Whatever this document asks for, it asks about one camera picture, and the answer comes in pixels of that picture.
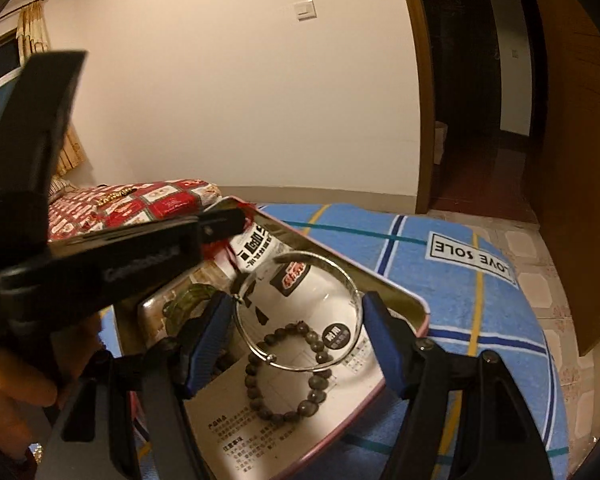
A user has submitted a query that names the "blue plaid blanket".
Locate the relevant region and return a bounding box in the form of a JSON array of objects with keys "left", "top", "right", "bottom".
[{"left": 100, "top": 202, "right": 571, "bottom": 480}]

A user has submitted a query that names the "curtain rod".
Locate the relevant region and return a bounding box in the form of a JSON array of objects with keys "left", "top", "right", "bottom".
[{"left": 0, "top": 0, "right": 47, "bottom": 27}]

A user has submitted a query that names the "green jade bangle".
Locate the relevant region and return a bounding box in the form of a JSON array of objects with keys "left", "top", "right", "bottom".
[{"left": 162, "top": 284, "right": 216, "bottom": 318}]

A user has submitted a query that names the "person's left hand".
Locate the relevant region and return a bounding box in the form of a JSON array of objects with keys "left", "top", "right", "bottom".
[{"left": 0, "top": 310, "right": 103, "bottom": 456}]

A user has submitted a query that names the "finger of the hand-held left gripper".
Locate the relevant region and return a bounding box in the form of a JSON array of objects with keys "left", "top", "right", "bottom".
[
  {"left": 195, "top": 207, "right": 248, "bottom": 253},
  {"left": 0, "top": 50, "right": 88, "bottom": 196}
]

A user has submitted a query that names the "brown wooden door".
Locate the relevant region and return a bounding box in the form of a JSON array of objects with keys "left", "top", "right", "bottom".
[{"left": 522, "top": 0, "right": 600, "bottom": 357}]

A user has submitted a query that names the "gold chain bracelet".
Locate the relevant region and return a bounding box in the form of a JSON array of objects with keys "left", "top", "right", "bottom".
[{"left": 96, "top": 187, "right": 134, "bottom": 206}]

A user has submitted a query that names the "striped pillow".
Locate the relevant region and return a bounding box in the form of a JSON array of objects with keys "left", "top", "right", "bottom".
[{"left": 50, "top": 176, "right": 79, "bottom": 202}]

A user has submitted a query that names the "yellow patterned curtain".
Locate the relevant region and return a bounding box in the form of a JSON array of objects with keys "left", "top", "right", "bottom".
[{"left": 0, "top": 0, "right": 86, "bottom": 177}]

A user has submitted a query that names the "pink metal tin box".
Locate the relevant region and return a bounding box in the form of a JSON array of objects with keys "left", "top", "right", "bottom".
[{"left": 114, "top": 196, "right": 431, "bottom": 480}]

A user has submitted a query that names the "red printed quilt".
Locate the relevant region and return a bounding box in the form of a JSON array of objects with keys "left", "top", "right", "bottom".
[{"left": 45, "top": 178, "right": 221, "bottom": 247}]

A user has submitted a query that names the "window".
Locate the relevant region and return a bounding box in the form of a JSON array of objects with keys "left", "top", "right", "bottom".
[{"left": 0, "top": 35, "right": 27, "bottom": 127}]

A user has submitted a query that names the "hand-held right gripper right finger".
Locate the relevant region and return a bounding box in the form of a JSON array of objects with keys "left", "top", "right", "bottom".
[{"left": 361, "top": 290, "right": 556, "bottom": 480}]

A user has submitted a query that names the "brown wooden door frame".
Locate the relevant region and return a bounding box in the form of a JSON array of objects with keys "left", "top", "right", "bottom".
[{"left": 395, "top": 0, "right": 439, "bottom": 216}]

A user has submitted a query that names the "pale trash bin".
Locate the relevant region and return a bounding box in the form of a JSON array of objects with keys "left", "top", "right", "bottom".
[{"left": 434, "top": 121, "right": 449, "bottom": 165}]

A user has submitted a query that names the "dark bead bracelet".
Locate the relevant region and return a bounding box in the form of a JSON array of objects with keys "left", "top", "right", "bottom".
[{"left": 245, "top": 322, "right": 337, "bottom": 423}]

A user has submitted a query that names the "silver bangle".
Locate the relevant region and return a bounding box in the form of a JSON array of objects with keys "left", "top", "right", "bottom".
[{"left": 231, "top": 251, "right": 367, "bottom": 374}]

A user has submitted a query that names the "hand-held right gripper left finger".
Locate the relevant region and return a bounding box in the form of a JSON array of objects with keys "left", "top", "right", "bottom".
[{"left": 34, "top": 291, "right": 233, "bottom": 480}]

